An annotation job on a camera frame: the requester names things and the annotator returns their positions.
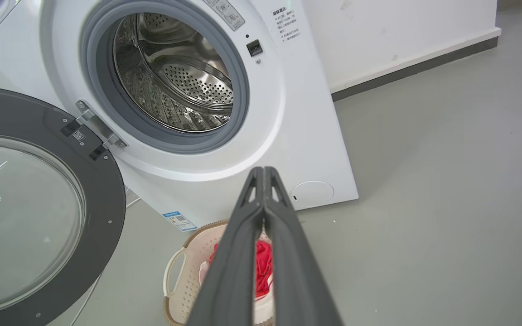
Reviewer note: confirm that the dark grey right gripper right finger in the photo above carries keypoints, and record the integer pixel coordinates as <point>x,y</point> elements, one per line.
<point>297,280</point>

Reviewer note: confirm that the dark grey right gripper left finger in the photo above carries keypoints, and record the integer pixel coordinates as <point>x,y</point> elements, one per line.
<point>229,280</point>

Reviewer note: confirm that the round black glass washer door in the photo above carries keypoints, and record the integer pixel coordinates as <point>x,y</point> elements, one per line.
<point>102,203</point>

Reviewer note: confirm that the white front-load washing machine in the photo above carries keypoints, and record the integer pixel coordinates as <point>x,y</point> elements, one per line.
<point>288,136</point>

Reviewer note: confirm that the metal door hinge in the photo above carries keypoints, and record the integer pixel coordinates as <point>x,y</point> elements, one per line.
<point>100,124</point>

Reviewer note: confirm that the perforated steel washing drum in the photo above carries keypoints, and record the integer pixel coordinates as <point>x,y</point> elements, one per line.
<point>175,77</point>

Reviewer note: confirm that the black door latch socket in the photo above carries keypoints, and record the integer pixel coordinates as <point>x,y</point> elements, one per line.
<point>254,47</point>

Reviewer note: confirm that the red and white garment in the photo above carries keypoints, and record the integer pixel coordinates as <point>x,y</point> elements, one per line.
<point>263,267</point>

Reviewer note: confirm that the cream plastic laundry basket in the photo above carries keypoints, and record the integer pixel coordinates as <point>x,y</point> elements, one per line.
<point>184,290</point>

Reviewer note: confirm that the blue energy label sticker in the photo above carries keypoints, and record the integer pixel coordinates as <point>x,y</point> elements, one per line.
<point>179,221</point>

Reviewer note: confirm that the round white filter cover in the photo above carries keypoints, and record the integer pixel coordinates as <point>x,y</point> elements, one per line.
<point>311,194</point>

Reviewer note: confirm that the black text warning label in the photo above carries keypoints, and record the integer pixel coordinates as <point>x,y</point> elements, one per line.
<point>286,25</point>

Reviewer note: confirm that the grey instruction label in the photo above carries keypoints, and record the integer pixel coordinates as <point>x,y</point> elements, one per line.
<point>227,12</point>

